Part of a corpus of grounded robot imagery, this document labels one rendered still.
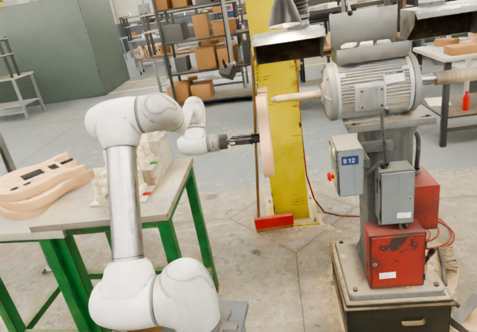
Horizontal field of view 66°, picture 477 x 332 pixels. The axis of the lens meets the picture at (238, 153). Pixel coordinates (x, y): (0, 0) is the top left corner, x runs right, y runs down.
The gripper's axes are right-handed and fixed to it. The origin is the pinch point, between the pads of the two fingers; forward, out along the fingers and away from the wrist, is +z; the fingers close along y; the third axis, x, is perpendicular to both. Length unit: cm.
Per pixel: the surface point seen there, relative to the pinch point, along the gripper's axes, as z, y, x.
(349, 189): 34, 38, -16
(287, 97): 14.3, 9.8, 18.8
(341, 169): 31, 39, -7
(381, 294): 50, 15, -80
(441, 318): 78, 14, -96
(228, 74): -3, 66, 33
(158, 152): -52, 0, -2
